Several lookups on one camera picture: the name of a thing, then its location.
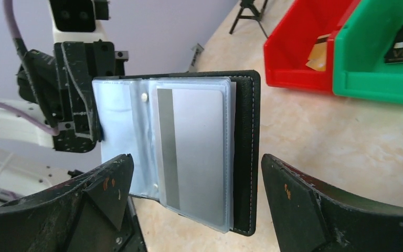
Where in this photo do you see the black leather card holder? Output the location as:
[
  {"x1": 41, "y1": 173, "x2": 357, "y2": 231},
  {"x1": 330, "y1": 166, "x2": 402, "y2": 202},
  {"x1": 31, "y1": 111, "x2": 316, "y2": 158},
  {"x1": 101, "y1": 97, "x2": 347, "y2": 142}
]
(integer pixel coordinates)
[{"x1": 92, "y1": 70, "x2": 261, "y2": 236}]

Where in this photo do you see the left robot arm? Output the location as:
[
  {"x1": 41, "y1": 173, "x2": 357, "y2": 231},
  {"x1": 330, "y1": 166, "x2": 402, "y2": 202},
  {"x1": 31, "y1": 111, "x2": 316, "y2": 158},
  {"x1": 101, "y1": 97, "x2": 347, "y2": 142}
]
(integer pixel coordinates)
[{"x1": 0, "y1": 40, "x2": 128, "y2": 198}]

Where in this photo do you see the gold card in red bin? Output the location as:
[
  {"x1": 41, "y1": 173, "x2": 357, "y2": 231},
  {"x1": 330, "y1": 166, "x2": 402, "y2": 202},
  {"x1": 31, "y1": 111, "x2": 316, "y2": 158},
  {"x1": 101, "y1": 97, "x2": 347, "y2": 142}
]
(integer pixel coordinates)
[{"x1": 305, "y1": 34, "x2": 331, "y2": 71}]

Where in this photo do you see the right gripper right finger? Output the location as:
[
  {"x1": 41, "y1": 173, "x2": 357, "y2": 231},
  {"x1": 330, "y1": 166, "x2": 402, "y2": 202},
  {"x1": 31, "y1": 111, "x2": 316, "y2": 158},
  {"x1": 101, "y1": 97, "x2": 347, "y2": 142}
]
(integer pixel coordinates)
[{"x1": 261, "y1": 154, "x2": 403, "y2": 251}]

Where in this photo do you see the left red plastic bin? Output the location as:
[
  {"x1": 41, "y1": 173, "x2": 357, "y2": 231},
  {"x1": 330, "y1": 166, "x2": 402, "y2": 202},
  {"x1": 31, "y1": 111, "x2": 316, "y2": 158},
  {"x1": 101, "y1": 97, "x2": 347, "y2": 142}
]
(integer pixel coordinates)
[{"x1": 263, "y1": 0, "x2": 359, "y2": 94}]

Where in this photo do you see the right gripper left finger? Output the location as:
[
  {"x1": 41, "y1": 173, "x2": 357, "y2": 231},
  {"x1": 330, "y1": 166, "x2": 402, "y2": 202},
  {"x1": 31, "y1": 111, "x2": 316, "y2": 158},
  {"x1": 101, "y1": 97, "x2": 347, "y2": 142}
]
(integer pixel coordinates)
[{"x1": 0, "y1": 154, "x2": 147, "y2": 251}]

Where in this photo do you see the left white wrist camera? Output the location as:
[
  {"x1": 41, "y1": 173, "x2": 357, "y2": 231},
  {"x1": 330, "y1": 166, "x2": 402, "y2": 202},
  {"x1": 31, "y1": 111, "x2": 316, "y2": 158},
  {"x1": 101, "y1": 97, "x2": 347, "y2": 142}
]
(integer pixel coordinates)
[{"x1": 49, "y1": 0, "x2": 110, "y2": 43}]

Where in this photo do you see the black tripod with grey pole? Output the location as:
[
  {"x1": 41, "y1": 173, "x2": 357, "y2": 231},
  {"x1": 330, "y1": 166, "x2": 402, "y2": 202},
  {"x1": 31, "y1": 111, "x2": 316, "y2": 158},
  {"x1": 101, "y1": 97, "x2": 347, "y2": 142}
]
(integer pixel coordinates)
[{"x1": 228, "y1": 0, "x2": 270, "y2": 39}]

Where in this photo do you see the grey magnetic stripe card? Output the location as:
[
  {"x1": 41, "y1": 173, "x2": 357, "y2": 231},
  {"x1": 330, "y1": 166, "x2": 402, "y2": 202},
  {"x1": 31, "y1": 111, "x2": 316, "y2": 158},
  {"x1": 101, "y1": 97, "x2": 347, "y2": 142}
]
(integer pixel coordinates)
[{"x1": 157, "y1": 89, "x2": 226, "y2": 230}]

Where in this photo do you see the green plastic bin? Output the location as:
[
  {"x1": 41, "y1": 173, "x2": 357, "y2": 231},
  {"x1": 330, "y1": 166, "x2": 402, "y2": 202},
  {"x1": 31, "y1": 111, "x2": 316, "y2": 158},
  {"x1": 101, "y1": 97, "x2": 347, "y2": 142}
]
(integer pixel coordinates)
[{"x1": 333, "y1": 1, "x2": 403, "y2": 104}]

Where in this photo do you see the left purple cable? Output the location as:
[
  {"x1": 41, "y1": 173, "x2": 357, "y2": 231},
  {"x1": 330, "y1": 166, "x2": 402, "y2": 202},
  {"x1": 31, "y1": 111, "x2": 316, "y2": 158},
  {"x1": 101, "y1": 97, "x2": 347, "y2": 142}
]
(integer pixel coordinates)
[{"x1": 0, "y1": 0, "x2": 61, "y2": 137}]

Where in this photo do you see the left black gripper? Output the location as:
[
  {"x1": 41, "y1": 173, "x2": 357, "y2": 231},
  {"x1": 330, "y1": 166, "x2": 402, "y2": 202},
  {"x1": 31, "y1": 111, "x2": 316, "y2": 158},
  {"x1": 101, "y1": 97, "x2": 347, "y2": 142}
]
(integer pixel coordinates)
[{"x1": 16, "y1": 40, "x2": 125, "y2": 153}]

